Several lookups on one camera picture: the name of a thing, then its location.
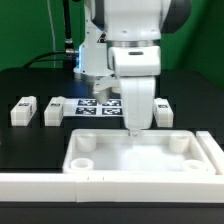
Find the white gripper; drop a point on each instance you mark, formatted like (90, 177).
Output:
(136, 69)

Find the white desk top tray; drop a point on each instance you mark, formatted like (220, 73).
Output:
(165, 151)

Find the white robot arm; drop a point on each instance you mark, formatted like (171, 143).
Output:
(124, 23)

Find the white marker sheet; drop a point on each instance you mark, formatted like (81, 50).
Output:
(91, 108)

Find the white front fence bar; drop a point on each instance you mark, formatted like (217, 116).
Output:
(15, 187)

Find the white fence bar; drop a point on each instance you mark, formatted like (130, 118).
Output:
(212, 150)
(15, 187)

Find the white right fence bar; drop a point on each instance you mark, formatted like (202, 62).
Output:
(212, 150)

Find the black cable vertical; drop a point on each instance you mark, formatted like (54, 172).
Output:
(67, 23)

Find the black cable horizontal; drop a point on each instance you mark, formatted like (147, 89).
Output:
(55, 56)

